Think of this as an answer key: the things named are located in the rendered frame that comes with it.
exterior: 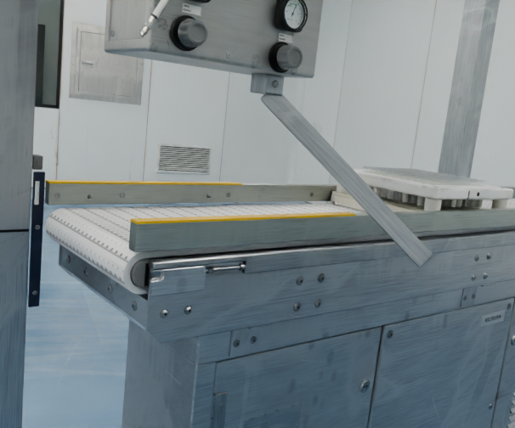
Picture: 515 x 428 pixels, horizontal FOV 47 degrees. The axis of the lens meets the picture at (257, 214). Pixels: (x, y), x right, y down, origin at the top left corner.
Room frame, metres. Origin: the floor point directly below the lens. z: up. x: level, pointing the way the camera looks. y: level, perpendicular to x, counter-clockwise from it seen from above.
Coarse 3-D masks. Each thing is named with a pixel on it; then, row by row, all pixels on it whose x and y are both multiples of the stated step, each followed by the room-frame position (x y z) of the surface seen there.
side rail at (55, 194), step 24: (48, 192) 0.82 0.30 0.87; (72, 192) 0.84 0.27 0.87; (96, 192) 0.86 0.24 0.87; (120, 192) 0.89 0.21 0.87; (144, 192) 0.91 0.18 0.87; (168, 192) 0.94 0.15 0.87; (192, 192) 0.97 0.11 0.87; (216, 192) 1.00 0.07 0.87; (240, 192) 1.03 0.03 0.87; (264, 192) 1.06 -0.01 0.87; (288, 192) 1.10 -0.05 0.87; (312, 192) 1.14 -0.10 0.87
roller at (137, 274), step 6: (144, 258) 0.63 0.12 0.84; (138, 264) 0.62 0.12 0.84; (144, 264) 0.63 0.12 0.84; (132, 270) 0.62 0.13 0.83; (138, 270) 0.62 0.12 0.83; (144, 270) 0.63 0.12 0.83; (132, 276) 0.62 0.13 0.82; (138, 276) 0.62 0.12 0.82; (144, 276) 0.63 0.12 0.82; (132, 282) 0.63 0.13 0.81; (138, 282) 0.62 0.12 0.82; (144, 282) 0.63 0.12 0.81
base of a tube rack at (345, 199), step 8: (336, 192) 1.16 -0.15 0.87; (336, 200) 1.16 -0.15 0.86; (344, 200) 1.14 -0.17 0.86; (352, 200) 1.12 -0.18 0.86; (384, 200) 1.10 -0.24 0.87; (360, 208) 1.11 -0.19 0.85; (392, 208) 1.05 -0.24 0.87; (400, 208) 1.03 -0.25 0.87; (408, 208) 1.03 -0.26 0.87; (416, 208) 1.04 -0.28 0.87; (488, 208) 1.16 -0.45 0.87
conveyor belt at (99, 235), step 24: (48, 216) 0.82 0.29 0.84; (72, 216) 0.79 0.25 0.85; (96, 216) 0.80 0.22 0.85; (120, 216) 0.81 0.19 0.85; (144, 216) 0.83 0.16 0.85; (168, 216) 0.85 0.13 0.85; (192, 216) 0.87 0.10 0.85; (72, 240) 0.73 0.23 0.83; (96, 240) 0.69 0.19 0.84; (120, 240) 0.67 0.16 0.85; (312, 240) 0.79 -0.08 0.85; (336, 240) 0.82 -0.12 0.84; (360, 240) 0.86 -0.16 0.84; (96, 264) 0.68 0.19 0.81; (120, 264) 0.63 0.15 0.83; (144, 288) 0.64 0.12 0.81
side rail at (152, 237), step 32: (160, 224) 0.62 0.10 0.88; (192, 224) 0.65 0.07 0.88; (224, 224) 0.68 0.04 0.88; (256, 224) 0.71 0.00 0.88; (288, 224) 0.74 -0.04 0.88; (320, 224) 0.78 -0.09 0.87; (352, 224) 0.82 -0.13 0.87; (416, 224) 0.91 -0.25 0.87; (448, 224) 0.97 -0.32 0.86; (480, 224) 1.03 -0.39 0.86; (512, 224) 1.10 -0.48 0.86
